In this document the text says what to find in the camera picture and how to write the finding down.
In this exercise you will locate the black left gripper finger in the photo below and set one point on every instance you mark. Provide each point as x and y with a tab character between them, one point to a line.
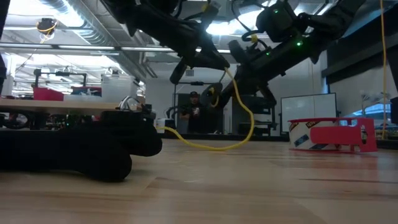
211	60
178	73

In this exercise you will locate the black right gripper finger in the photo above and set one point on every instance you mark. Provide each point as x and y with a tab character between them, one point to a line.
206	96
270	95

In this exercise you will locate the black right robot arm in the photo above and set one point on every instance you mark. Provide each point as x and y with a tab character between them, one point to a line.
329	18

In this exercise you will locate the person in black shirt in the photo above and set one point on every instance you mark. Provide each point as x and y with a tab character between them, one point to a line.
197	83

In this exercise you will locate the black shelf cart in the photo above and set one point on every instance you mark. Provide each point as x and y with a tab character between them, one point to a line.
259	121

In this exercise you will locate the white whiteboard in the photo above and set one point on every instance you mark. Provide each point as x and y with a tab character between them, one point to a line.
308	112

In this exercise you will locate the white printed packing tape roll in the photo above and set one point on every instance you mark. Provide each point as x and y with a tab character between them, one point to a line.
300	133

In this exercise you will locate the white box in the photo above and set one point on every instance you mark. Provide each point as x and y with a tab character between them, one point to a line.
160	124

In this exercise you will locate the clear safety glasses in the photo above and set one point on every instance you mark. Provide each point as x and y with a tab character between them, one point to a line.
129	104

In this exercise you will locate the white storage container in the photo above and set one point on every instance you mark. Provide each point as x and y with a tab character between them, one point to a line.
118	88

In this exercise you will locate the red tape dispenser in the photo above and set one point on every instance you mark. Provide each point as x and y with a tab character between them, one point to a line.
335	137

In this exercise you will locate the long ceiling light bar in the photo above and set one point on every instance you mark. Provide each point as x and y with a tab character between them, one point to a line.
87	47

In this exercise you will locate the black soft bag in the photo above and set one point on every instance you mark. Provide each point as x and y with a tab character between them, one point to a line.
77	149

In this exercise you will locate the wooden background table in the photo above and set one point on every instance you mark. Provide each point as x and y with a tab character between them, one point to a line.
56	107

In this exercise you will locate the red plastic bin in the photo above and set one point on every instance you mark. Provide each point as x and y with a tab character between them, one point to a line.
48	94

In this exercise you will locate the grey wall vent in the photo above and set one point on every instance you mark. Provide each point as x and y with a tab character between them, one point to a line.
189	72

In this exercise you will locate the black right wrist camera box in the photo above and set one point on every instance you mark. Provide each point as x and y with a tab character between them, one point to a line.
276	21

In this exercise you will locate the black table edge rail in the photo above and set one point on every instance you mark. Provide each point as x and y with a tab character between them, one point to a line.
267	137

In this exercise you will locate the black gantry frame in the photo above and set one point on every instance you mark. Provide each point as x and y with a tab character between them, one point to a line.
62	74

